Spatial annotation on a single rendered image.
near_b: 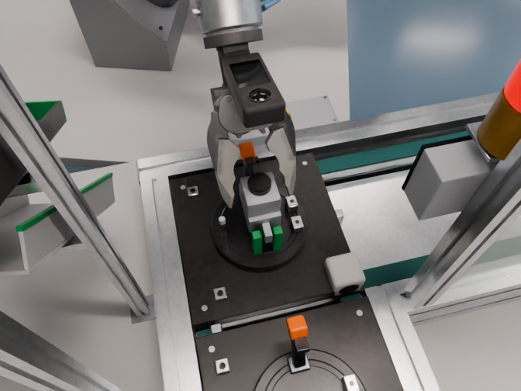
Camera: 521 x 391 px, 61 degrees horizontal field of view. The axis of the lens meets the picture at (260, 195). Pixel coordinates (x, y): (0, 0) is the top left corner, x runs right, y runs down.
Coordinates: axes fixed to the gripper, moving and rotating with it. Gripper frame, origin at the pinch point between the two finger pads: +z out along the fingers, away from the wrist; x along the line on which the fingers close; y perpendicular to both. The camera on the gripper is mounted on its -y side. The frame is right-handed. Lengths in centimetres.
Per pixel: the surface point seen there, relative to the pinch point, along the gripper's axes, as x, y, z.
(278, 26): -19, 59, -22
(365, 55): -88, 174, -6
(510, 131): -17.0, -23.7, -8.9
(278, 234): -1.4, -1.2, 5.4
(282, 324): 0.3, -4.2, 16.8
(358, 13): -97, 200, -28
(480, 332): -30.4, -1.1, 28.6
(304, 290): -3.8, -1.2, 14.3
